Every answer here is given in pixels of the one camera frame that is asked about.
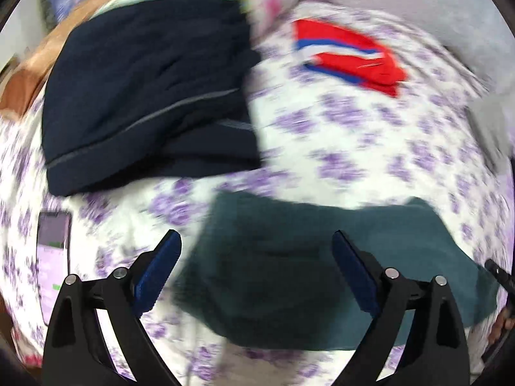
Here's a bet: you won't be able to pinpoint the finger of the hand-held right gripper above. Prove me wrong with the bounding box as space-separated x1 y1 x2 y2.
484 258 515 292

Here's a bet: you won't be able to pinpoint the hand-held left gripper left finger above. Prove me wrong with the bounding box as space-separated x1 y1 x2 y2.
42 229 183 386

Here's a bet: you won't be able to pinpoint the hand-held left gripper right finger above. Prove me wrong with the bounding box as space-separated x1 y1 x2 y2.
331 230 471 386

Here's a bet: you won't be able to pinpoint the teal pants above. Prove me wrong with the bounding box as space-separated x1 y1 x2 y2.
171 191 501 350

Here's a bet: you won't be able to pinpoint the grey pants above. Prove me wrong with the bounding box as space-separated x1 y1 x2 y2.
467 100 513 170

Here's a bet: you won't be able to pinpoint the black pants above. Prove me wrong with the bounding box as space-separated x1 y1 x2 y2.
41 0 264 198

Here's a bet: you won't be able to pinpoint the person's right hand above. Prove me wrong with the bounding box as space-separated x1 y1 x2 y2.
487 308 515 346

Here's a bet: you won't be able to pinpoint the smartphone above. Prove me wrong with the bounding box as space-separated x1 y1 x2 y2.
37 210 73 324

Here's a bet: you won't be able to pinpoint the purple floral bedsheet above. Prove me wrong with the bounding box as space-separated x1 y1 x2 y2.
0 0 511 386

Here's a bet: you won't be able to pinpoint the red striped garment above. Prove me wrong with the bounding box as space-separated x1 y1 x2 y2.
294 18 408 98

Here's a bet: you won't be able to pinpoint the brown cloth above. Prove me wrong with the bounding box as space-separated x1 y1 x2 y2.
0 0 121 121

